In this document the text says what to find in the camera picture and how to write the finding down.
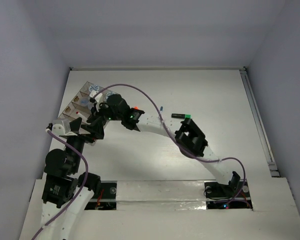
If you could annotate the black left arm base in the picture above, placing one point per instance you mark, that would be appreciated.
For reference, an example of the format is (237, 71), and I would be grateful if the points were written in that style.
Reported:
(106, 198)

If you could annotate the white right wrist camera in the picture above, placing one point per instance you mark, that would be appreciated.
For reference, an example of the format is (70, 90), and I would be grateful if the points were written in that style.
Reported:
(95, 98)

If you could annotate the metal rail on table edge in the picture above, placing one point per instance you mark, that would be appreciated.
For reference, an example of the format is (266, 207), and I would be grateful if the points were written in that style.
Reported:
(274, 171)

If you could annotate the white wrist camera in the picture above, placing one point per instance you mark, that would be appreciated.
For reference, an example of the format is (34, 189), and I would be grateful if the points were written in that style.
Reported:
(95, 98)
(61, 128)

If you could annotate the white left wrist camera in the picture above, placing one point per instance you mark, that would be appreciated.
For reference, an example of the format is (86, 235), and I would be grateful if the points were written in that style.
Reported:
(61, 128)

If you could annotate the clear jar of paper clips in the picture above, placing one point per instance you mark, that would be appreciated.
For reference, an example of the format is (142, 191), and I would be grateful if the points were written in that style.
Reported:
(84, 102)

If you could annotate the clear three-bin organizer tray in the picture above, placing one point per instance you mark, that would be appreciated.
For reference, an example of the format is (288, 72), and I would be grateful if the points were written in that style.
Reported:
(74, 106)

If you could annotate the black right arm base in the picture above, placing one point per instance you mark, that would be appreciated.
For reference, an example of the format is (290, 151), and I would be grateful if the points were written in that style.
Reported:
(217, 198)

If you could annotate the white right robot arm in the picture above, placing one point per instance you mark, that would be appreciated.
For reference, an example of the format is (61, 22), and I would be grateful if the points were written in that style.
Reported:
(188, 137)

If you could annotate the blue-lidded cleaning gel jar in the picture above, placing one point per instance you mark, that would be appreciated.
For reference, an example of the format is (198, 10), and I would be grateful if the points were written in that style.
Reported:
(94, 87)

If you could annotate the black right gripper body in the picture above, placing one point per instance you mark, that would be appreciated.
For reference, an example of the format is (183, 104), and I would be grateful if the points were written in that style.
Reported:
(107, 114)

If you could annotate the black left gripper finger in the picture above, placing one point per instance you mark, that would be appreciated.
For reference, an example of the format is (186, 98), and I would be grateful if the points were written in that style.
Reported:
(75, 125)
(96, 129)

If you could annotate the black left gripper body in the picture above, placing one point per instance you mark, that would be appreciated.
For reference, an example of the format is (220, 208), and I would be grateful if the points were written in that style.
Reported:
(78, 142)

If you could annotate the green-capped black highlighter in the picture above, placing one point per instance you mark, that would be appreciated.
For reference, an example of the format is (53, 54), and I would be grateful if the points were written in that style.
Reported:
(180, 116)

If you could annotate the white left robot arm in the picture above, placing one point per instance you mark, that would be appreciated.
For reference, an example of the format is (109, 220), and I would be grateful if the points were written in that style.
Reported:
(68, 184)

